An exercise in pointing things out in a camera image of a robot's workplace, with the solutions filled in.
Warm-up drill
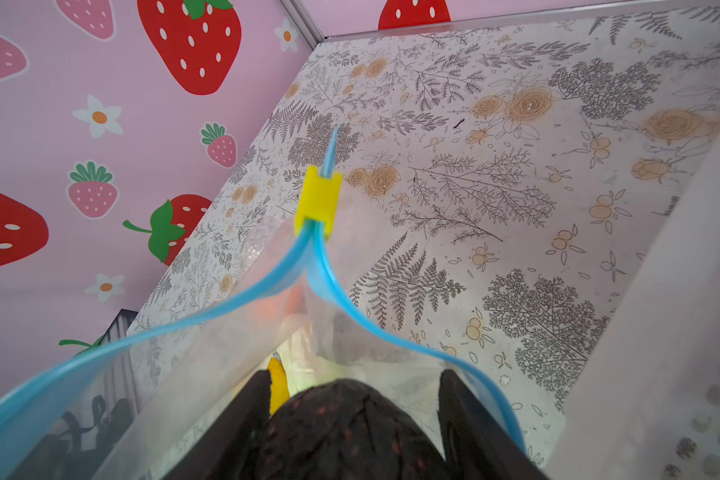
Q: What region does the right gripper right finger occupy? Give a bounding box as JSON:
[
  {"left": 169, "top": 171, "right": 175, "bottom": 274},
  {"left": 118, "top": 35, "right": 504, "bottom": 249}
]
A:
[{"left": 438, "top": 370, "right": 546, "bottom": 480}]

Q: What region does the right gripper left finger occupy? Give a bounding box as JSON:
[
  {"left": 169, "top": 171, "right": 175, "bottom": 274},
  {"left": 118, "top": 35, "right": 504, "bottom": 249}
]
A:
[{"left": 164, "top": 370, "right": 272, "bottom": 480}]

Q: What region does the clear zip top bag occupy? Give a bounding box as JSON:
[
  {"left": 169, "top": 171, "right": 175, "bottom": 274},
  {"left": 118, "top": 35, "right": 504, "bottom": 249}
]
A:
[{"left": 0, "top": 147, "right": 525, "bottom": 479}]

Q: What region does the dark avocado toy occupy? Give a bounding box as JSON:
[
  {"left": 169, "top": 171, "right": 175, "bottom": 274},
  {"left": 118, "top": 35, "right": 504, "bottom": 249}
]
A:
[{"left": 250, "top": 379, "right": 450, "bottom": 479}]

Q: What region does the orange toy fruit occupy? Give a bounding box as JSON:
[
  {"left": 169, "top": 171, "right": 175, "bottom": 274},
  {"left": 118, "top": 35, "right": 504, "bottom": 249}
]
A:
[{"left": 254, "top": 284, "right": 307, "bottom": 325}]

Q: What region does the white plastic basket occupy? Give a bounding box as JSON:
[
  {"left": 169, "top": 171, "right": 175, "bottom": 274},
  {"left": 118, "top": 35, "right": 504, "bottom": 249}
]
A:
[{"left": 545, "top": 133, "right": 720, "bottom": 479}]

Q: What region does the white radish toy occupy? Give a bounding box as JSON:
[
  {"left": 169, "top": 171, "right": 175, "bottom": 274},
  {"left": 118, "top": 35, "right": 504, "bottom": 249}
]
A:
[{"left": 277, "top": 327, "right": 339, "bottom": 392}]

